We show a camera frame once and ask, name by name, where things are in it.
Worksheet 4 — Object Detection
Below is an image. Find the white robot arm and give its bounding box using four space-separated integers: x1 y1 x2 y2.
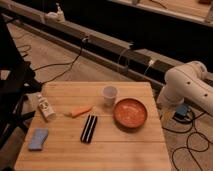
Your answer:
157 61 213 115

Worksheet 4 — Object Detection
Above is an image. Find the orange ceramic bowl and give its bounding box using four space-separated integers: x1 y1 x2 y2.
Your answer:
113 98 147 129

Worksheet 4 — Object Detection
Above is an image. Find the white glue bottle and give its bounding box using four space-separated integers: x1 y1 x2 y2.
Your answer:
37 94 56 122

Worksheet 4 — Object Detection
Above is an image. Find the blue box on floor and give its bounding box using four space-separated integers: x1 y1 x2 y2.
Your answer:
175 104 189 119

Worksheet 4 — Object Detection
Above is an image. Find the blue sponge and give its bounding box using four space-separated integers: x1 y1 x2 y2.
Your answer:
28 128 49 151

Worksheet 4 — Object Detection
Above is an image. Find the grey metal rail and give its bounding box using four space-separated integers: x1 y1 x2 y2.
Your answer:
0 0 213 91

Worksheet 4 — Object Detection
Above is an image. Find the black cable left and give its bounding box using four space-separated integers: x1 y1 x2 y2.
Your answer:
16 37 88 84

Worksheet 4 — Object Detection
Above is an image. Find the white object on rail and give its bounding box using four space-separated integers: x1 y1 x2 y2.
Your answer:
45 3 65 22

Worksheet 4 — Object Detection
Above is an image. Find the black chair frame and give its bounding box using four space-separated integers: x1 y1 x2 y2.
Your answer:
0 14 42 150

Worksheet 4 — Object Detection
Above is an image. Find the black floor cable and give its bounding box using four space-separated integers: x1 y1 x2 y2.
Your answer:
161 108 213 171

